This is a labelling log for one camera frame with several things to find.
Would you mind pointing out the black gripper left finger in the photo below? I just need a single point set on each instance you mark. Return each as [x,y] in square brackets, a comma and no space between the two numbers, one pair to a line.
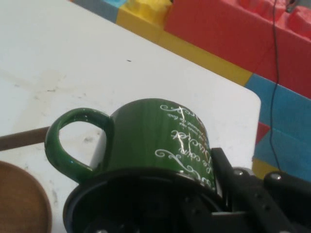
[170,216]

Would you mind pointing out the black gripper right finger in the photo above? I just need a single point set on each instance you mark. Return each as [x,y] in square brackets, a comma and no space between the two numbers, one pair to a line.
[267,201]

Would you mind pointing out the green mug white lettering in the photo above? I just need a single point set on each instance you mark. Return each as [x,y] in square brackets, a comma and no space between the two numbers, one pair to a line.
[145,136]

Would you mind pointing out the red giant toy block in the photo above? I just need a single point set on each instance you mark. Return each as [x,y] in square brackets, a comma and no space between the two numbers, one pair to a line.
[262,133]

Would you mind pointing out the blue giant toy block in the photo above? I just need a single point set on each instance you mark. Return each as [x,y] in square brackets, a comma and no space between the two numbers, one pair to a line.
[291,116]

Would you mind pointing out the brown wooden mug tree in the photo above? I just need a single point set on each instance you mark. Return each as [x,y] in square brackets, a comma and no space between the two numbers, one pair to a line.
[19,194]

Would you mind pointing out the colourful foam play mat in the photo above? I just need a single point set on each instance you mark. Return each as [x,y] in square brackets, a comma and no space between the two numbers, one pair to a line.
[230,31]

